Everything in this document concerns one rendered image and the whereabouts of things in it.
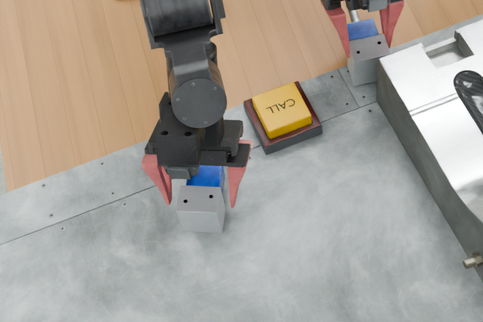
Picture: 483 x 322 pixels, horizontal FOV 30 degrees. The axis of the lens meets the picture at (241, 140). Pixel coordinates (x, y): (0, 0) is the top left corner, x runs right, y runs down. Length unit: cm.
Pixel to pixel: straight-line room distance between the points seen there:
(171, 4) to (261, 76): 32
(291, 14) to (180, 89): 42
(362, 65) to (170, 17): 33
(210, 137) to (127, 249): 21
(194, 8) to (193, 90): 9
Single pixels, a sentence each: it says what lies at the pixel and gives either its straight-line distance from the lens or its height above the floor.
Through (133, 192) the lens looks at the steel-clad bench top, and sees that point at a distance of 117.
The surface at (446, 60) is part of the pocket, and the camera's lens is 117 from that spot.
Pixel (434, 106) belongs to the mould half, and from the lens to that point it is 110.
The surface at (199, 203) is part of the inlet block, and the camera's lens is 108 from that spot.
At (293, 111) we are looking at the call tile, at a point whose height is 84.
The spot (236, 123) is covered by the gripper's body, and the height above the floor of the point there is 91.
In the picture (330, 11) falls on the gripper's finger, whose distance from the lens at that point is 116.
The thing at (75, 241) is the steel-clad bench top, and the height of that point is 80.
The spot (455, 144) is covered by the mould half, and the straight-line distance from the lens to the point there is 108.
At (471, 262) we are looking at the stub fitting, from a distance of 105.
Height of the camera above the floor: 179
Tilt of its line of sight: 57 degrees down
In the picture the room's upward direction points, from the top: 11 degrees counter-clockwise
